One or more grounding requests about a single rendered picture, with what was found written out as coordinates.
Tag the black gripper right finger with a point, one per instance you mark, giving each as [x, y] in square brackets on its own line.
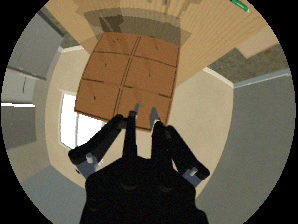
[182, 156]

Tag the brown wooden drawer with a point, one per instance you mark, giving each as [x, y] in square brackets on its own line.
[141, 75]
[103, 99]
[150, 48]
[117, 43]
[146, 102]
[113, 72]

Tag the orange chest of drawers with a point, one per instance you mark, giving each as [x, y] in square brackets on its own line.
[123, 82]

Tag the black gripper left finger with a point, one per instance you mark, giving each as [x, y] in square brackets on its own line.
[85, 157]

